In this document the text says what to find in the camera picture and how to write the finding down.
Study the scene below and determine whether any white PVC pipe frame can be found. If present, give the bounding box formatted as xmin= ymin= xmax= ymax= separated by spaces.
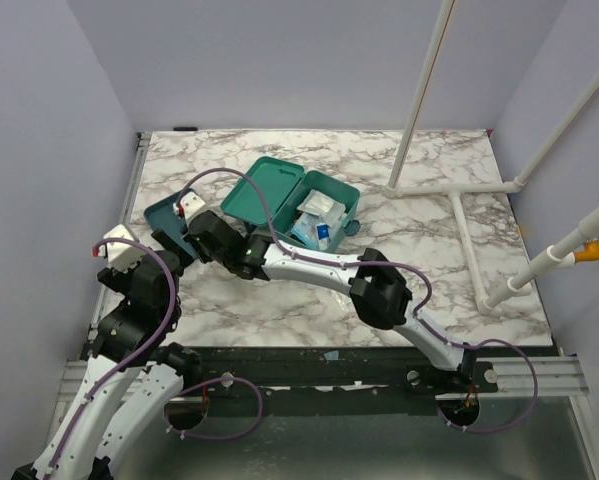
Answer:
xmin=384 ymin=0 xmax=599 ymax=315

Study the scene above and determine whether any teal divided tray insert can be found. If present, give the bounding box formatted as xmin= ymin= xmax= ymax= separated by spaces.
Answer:
xmin=144 ymin=192 xmax=198 ymax=260

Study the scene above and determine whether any white blue bandage roll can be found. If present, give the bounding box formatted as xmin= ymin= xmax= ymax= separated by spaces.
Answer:
xmin=315 ymin=223 xmax=330 ymax=251

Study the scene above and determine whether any white gauze pad packet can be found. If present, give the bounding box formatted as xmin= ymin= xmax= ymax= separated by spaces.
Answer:
xmin=297 ymin=190 xmax=345 ymax=226

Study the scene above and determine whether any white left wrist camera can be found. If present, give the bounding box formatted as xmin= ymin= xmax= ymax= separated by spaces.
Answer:
xmin=92 ymin=224 xmax=143 ymax=273

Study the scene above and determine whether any yellow pipe fitting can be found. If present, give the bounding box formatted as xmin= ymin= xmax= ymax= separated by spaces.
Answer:
xmin=574 ymin=239 xmax=599 ymax=263

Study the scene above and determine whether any clear zip bag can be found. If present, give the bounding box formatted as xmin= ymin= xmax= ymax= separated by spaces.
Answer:
xmin=335 ymin=293 xmax=352 ymax=309

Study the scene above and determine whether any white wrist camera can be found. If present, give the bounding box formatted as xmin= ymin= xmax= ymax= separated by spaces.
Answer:
xmin=173 ymin=191 xmax=207 ymax=223
xmin=92 ymin=224 xmax=143 ymax=273

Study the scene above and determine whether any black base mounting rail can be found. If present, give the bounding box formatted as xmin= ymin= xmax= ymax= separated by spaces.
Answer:
xmin=171 ymin=347 xmax=557 ymax=423

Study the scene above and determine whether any teal medicine kit box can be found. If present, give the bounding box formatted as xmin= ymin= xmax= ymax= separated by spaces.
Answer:
xmin=220 ymin=156 xmax=360 ymax=252

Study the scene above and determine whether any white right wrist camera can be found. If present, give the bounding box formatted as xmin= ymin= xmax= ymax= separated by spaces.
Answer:
xmin=173 ymin=191 xmax=207 ymax=223

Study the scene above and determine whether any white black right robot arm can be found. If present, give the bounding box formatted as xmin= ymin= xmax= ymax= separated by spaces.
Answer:
xmin=175 ymin=207 xmax=476 ymax=392

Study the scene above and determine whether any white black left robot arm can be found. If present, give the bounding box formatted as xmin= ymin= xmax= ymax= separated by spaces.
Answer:
xmin=13 ymin=224 xmax=202 ymax=479

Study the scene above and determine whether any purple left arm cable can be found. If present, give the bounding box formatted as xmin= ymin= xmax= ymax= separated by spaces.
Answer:
xmin=43 ymin=238 xmax=266 ymax=471

